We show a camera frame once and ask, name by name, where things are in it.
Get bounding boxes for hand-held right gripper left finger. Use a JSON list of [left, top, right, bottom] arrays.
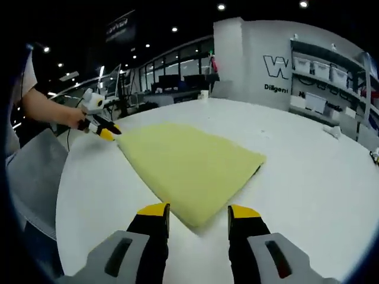
[[57, 203, 172, 284]]

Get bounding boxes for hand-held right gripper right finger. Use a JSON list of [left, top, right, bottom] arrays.
[[227, 204, 338, 284]]

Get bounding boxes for yellow-green colour-block garment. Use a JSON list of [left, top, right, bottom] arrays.
[[117, 121, 267, 228]]

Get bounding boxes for person's left hand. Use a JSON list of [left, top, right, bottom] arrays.
[[63, 110, 90, 131]]

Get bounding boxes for black computer monitor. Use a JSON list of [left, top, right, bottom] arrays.
[[182, 73, 208, 89], [158, 75, 182, 89]]

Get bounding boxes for grey mesh chair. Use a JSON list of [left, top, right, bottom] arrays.
[[7, 127, 71, 237]]

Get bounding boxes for dark hanging banner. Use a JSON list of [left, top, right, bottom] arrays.
[[105, 10, 137, 44]]

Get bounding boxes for grey upright panel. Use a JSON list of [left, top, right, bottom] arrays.
[[210, 79, 235, 100]]

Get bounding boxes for white plastic bag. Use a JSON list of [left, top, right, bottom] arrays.
[[322, 124, 343, 139]]

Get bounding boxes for ceiling spot lights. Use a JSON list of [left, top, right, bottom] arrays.
[[43, 0, 309, 69]]

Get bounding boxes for shelving rack with white bins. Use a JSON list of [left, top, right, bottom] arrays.
[[293, 56, 361, 119]]

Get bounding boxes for metal storage shelf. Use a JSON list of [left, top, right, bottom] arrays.
[[288, 38, 379, 143]]

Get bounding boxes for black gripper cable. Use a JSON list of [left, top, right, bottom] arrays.
[[66, 99, 86, 150]]

